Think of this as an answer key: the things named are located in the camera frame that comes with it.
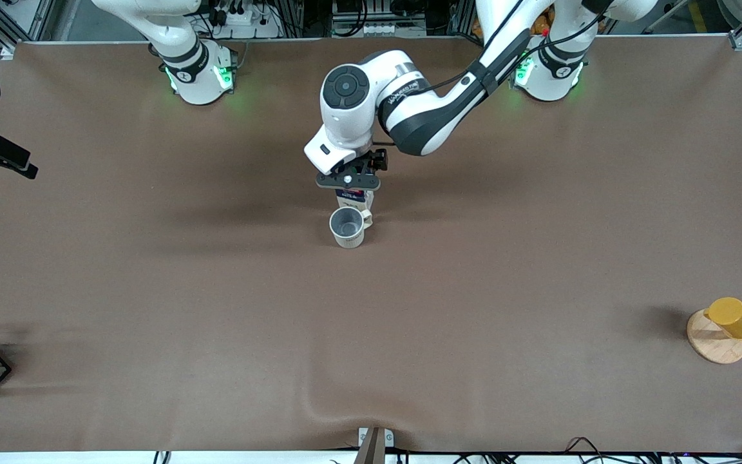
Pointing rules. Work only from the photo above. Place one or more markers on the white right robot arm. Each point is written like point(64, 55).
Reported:
point(197, 84)

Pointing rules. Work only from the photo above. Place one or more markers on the wooden mug stand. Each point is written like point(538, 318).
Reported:
point(715, 351)

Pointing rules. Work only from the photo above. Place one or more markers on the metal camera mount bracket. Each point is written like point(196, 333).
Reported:
point(371, 451)

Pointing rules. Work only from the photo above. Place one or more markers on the white power strip with plugs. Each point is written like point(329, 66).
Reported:
point(242, 29)

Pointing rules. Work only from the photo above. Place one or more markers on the orange packaged bread pile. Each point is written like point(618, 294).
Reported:
point(542, 23)

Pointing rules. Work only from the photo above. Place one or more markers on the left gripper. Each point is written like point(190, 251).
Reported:
point(376, 159)

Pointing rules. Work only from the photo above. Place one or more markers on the beige mug grey inside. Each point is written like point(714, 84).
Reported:
point(349, 240)

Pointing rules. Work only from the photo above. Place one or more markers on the black electronics box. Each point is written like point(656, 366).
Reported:
point(351, 6)

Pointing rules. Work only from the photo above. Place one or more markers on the blue milk carton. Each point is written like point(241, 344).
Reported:
point(355, 195)

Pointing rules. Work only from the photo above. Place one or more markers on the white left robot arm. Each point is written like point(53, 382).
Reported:
point(422, 122)

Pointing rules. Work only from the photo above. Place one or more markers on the small white power strip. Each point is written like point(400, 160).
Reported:
point(377, 29)

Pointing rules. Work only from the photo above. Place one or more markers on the aluminium frame post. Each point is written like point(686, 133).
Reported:
point(292, 16)
point(461, 16)

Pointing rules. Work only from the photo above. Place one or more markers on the yellow plastic cup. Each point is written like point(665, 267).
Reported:
point(735, 319)

